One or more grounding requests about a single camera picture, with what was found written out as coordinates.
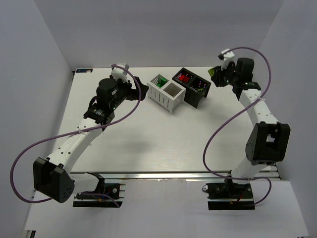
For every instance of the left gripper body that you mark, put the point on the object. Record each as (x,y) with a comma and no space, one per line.
(132,89)

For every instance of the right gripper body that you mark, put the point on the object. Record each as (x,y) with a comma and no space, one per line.
(218,78)

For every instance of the green long lego piece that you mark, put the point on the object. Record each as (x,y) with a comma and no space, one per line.
(161,82)

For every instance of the yellow green long brick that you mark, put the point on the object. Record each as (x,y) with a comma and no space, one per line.
(212,72)

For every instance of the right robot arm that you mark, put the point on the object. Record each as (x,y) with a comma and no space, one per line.
(268,140)

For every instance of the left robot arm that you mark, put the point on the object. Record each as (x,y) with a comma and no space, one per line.
(51,175)

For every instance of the white slotted container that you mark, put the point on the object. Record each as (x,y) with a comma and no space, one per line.
(169,96)

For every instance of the left blue table label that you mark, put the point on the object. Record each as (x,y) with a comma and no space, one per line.
(84,70)

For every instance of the black slotted container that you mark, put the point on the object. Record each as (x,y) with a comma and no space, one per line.
(192,96)

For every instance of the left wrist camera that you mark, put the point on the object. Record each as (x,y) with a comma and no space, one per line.
(118,73)

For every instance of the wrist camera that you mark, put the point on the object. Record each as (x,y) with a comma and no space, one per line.
(118,73)
(226,56)

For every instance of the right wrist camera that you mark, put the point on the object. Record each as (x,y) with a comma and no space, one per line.
(226,56)

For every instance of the aluminium table rail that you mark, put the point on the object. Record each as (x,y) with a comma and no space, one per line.
(267,174)

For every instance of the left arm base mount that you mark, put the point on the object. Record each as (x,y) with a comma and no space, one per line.
(92,190)

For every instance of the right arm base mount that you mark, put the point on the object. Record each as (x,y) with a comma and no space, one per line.
(226,196)

